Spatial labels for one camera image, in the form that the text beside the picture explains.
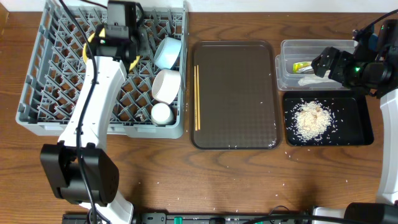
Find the yellow round plate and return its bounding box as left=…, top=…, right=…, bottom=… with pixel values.
left=83, top=28, right=141, bottom=72

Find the light blue bowl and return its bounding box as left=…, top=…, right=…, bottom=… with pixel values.
left=154, top=37, right=182, bottom=70

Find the white napkin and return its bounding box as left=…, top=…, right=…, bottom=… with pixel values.
left=298, top=76, right=334, bottom=86

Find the white pink shallow bowl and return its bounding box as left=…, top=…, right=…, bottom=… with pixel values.
left=152, top=69, right=182, bottom=105

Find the green orange snack wrapper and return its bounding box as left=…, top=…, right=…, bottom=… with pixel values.
left=292, top=62, right=313, bottom=74

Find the rice leftovers pile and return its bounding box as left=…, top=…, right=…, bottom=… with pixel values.
left=284, top=98, right=338, bottom=146

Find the pale green plastic cup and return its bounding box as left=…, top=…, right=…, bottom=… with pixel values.
left=150, top=103, right=174, bottom=126

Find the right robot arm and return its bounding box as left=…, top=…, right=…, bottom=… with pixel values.
left=312, top=19, right=397, bottom=223

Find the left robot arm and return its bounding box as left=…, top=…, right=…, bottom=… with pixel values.
left=40, top=24, right=140, bottom=223

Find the clear plastic bin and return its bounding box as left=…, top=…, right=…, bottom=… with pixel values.
left=275, top=39, right=358, bottom=91

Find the black rectangular tray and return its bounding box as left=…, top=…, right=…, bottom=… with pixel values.
left=282, top=90, right=374, bottom=146

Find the grey plastic dish rack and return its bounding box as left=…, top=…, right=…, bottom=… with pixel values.
left=16, top=1, right=188, bottom=139

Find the dark brown serving tray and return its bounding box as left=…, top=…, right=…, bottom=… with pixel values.
left=190, top=40, right=282, bottom=150

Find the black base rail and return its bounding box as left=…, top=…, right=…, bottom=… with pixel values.
left=61, top=213, right=312, bottom=224

